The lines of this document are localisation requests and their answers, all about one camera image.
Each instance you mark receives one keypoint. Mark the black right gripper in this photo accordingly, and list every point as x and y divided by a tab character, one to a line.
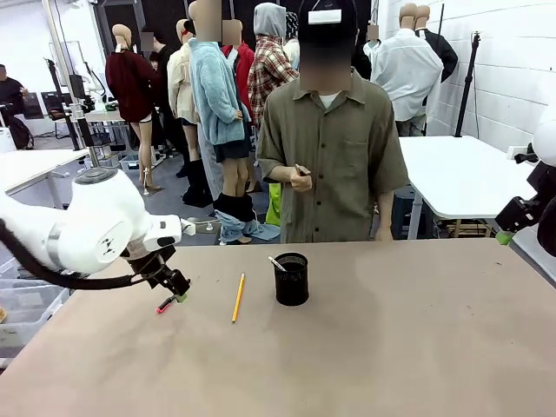
519	215

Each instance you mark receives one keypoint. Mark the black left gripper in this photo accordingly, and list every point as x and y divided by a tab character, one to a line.
150	265

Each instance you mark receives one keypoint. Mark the pink marker pen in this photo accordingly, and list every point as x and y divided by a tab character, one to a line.
164	306

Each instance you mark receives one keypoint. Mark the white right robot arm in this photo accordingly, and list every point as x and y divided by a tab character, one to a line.
546	139

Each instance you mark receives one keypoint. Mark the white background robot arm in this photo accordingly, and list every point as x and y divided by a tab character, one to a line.
93	87

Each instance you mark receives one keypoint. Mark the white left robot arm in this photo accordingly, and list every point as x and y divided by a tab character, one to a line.
95	208

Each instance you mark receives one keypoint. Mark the person's right forearm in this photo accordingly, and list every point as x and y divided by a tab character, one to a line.
278	174

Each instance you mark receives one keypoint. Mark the person's left forearm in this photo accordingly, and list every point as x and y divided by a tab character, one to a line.
385	210

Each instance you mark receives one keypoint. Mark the white pen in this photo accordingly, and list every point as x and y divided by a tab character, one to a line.
276	262

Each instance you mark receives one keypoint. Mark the black mesh pen holder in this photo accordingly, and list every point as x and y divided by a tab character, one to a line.
292	286

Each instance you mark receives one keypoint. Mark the person's left hand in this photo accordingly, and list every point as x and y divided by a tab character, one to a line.
384	234

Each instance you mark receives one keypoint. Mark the person's right hand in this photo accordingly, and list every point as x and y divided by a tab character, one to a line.
301	179

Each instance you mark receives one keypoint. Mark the yellow pencil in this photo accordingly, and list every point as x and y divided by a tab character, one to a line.
238	297

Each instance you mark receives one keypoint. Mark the large white table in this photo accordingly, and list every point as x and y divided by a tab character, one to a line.
460	174

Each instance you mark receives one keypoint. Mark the blue jeans pile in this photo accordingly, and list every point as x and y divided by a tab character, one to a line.
236	226

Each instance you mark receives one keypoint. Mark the white power strip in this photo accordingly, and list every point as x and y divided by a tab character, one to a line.
519	152

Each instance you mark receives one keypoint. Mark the black stool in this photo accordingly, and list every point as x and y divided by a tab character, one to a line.
404	213

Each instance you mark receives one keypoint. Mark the green bag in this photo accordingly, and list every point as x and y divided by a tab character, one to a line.
273	208

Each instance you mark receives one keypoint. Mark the clear plastic bin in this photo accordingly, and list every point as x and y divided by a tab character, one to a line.
26	304

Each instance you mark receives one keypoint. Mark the black tripod stand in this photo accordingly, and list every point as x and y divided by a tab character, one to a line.
469	87

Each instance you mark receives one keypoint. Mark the person in olive shirt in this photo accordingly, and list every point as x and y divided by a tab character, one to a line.
339	143

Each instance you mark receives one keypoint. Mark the mannequin in white shirt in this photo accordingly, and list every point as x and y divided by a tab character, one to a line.
406	74

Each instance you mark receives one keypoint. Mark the white side table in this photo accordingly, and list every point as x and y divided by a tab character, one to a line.
30	165

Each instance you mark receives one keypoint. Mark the mannequin in black jacket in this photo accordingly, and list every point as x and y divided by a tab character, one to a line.
445	54

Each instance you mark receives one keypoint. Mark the mannequin in blue fleece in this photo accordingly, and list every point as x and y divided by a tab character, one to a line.
215	95

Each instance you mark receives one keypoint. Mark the mannequin in beige jacket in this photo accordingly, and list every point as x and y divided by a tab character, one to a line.
180	82

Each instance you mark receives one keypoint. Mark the mannequin in maroon sweater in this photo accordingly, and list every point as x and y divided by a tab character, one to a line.
130	87

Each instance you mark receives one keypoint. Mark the standing person in black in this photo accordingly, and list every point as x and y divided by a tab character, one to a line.
163	74

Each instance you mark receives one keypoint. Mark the mannequin in red jacket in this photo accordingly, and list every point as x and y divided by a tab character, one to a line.
245	69

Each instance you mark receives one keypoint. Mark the mannequin in plaid shirt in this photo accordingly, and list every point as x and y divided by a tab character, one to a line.
271	69

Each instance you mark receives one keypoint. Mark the seated person in black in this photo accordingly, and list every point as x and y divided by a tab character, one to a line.
11	93

